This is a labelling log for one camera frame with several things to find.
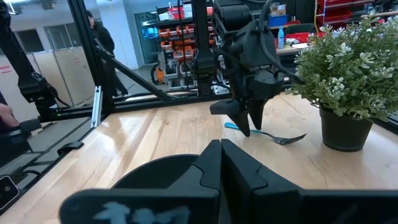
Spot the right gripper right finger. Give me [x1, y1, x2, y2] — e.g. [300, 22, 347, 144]
[221, 138, 301, 224]

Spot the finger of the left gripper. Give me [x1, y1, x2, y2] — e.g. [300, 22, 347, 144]
[248, 98, 267, 131]
[231, 107, 251, 138]

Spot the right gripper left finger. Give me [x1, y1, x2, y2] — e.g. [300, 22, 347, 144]
[167, 139, 223, 192]

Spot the blue handled fork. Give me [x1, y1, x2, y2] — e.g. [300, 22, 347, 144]
[224, 121, 308, 146]

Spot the black bowl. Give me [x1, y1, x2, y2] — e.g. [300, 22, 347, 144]
[111, 154, 200, 190]

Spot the wooden workbench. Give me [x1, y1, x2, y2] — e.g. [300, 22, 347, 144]
[275, 43, 312, 57]

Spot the clear blue water bottle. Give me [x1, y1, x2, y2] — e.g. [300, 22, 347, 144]
[277, 26, 285, 50]

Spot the red plastic bin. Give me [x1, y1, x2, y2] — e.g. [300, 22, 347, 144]
[285, 32, 312, 44]

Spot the blue box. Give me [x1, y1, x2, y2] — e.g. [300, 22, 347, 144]
[269, 14, 289, 27]

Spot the black office chair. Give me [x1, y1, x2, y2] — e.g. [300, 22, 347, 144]
[284, 23, 315, 35]

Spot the cardboard box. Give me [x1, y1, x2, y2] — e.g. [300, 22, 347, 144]
[269, 3, 287, 16]

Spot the green plant in black pot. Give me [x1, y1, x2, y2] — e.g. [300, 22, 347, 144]
[285, 14, 398, 152]

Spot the metal rack with red bins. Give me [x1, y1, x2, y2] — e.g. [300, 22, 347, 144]
[317, 0, 376, 27]

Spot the red storage box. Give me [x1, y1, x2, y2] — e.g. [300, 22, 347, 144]
[169, 6, 185, 20]

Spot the black table edge clamp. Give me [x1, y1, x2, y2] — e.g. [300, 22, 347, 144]
[57, 141, 85, 156]

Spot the person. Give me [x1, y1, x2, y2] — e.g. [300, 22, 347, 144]
[86, 10, 129, 97]

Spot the plywood crate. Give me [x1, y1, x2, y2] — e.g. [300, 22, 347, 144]
[0, 46, 96, 122]

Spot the person's left hand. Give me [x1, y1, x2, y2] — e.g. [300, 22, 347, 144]
[0, 103, 19, 128]

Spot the yellow hanging cable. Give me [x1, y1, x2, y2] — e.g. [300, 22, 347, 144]
[313, 0, 320, 35]

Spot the silver aluminium rail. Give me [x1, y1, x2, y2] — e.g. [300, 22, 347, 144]
[90, 85, 103, 129]

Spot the table level camera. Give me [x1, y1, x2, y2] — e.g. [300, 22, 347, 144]
[0, 175, 20, 211]

